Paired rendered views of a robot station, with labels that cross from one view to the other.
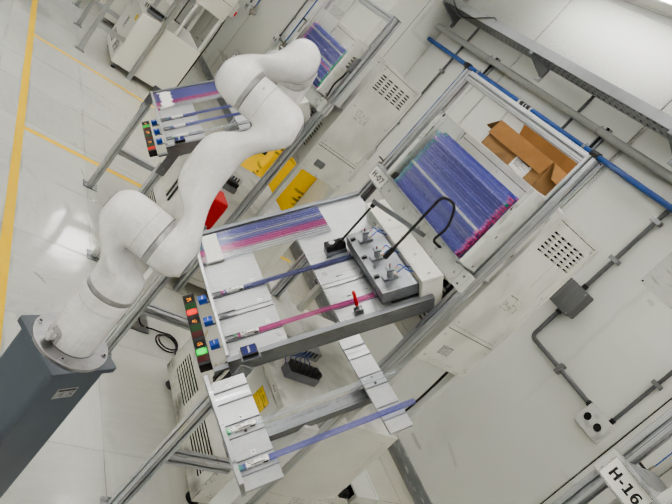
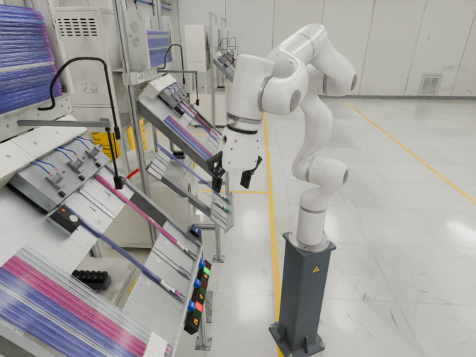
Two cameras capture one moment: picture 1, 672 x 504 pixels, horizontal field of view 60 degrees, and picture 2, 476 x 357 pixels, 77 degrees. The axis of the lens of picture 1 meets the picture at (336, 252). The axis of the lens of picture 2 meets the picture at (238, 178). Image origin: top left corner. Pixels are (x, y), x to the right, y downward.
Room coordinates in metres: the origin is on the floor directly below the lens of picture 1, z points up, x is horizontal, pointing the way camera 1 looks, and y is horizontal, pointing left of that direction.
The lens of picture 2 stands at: (2.28, 0.89, 1.58)
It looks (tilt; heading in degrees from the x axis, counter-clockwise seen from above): 26 degrees down; 224
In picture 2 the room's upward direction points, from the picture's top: straight up
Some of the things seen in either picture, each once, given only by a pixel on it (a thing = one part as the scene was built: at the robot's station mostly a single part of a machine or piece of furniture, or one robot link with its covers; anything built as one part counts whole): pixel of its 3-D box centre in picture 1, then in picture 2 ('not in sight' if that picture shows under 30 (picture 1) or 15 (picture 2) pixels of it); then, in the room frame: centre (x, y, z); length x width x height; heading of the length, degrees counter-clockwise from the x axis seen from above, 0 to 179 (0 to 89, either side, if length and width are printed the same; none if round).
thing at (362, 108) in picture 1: (277, 145); not in sight; (3.41, 0.68, 0.95); 1.35 x 0.82 x 1.90; 131
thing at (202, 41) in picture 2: not in sight; (210, 72); (-1.50, -3.50, 0.95); 1.36 x 0.82 x 1.90; 131
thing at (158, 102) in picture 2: not in sight; (170, 162); (1.06, -1.05, 0.65); 1.01 x 0.73 x 1.29; 131
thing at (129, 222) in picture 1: (127, 244); (323, 184); (1.21, 0.37, 1.00); 0.19 x 0.12 x 0.24; 100
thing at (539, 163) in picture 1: (537, 158); not in sight; (2.44, -0.34, 1.82); 0.68 x 0.30 x 0.20; 41
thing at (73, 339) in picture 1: (90, 316); (310, 223); (1.22, 0.33, 0.79); 0.19 x 0.19 x 0.18
